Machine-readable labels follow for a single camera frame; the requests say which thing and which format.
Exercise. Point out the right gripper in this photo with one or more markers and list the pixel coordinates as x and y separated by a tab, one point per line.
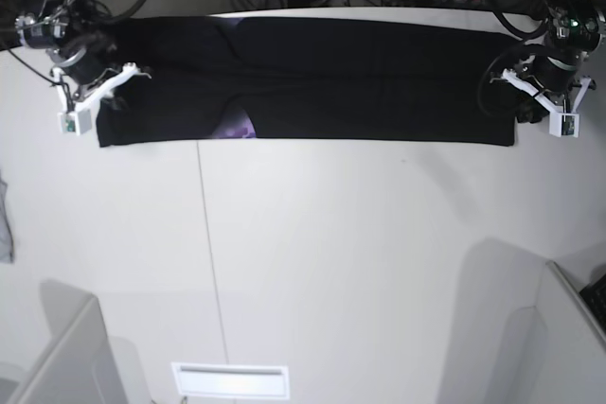
88	65

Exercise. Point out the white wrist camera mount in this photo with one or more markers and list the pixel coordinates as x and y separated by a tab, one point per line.
563	110
76	114

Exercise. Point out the black keyboard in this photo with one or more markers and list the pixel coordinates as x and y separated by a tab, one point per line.
594	296

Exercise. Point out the white partition panel left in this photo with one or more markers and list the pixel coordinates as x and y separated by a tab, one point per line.
77	365

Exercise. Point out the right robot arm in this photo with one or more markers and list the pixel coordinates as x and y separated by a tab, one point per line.
73	35

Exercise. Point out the white label plate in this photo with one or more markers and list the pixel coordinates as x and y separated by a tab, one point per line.
232	381

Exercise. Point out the white partition panel right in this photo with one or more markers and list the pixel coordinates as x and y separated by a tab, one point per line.
574	365

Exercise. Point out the grey cloth at left edge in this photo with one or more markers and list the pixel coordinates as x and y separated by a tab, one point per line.
6	238

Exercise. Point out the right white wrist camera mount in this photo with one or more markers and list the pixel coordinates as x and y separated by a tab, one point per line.
76	114

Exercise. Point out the black T-shirt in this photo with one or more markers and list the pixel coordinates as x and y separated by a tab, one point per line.
303	78

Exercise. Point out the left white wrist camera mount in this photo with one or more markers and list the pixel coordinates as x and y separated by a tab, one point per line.
563	110

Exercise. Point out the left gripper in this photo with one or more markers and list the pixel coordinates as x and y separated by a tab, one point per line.
551	75

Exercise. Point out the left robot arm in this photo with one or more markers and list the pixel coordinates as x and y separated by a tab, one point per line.
567	26

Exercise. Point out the white partition panel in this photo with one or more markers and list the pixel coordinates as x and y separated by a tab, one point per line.
77	365
574	365

